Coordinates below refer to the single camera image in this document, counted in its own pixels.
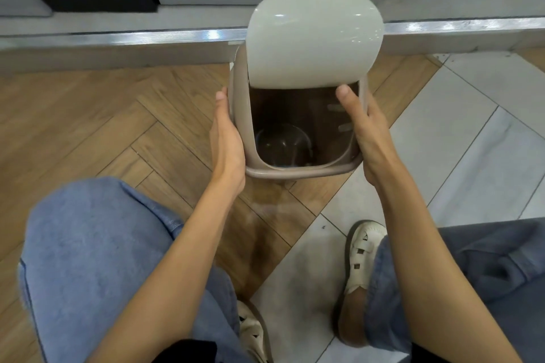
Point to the person's white sandal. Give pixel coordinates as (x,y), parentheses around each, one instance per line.
(252,331)
(357,273)

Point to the pale grey bin swing lid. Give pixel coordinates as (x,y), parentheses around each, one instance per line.
(314,37)

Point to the person's right white sandal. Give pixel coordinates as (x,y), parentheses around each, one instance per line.
(357,273)

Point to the person's right thumb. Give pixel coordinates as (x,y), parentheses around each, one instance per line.
(350,105)

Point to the person's left white sandal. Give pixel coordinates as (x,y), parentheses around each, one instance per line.
(252,331)

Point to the person's right forearm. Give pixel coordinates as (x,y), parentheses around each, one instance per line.
(430,265)

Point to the person's right hand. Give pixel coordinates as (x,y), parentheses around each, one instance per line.
(372,137)

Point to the person's left thumb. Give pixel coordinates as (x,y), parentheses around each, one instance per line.
(224,108)

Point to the person's left hand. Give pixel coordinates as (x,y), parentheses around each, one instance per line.
(228,150)

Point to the person's black shirt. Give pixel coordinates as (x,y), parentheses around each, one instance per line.
(200,352)

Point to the beige plastic trash bin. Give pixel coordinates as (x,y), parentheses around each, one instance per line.
(298,133)

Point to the person's left forearm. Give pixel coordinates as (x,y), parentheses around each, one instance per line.
(170,265)

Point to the person's blue jeans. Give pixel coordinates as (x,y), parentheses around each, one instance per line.
(98,265)

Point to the silver metal door threshold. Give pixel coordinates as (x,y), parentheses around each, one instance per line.
(272,33)

